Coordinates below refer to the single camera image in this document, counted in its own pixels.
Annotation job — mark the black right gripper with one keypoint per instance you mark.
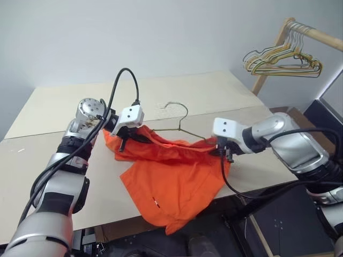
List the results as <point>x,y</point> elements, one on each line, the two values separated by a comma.
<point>230,150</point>

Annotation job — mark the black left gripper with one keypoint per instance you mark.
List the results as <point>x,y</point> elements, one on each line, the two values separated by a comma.
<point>128,134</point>

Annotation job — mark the orange shirt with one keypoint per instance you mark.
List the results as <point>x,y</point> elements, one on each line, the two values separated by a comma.
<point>174,182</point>

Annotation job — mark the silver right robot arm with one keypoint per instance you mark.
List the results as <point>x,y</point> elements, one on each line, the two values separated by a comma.
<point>294,144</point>

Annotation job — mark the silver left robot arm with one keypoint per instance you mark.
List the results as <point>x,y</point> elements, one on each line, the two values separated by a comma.
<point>53,235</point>

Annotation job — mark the brown cardboard box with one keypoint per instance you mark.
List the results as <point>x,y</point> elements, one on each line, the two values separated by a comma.
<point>298,112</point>

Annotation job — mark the thin wooden stick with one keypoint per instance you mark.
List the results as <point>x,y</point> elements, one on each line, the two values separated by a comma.
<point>261,235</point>

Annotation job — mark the brown board under table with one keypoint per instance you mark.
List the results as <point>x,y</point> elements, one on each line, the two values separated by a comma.
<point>120,231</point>

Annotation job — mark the dark rounded shape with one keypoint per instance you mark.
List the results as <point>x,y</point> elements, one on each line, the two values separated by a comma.
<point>201,247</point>

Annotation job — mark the dark flat panel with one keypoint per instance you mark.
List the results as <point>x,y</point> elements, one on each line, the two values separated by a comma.
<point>324,115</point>

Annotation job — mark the wooden clothes rack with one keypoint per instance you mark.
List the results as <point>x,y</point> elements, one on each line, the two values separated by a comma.
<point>321,34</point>

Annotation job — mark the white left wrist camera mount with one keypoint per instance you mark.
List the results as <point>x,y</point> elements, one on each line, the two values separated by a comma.
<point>131,115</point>

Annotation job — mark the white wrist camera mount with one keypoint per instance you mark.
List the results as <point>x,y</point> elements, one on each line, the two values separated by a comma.
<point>131,115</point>
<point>227,127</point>

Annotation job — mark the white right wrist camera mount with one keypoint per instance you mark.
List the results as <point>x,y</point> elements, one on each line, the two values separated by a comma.
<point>227,127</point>

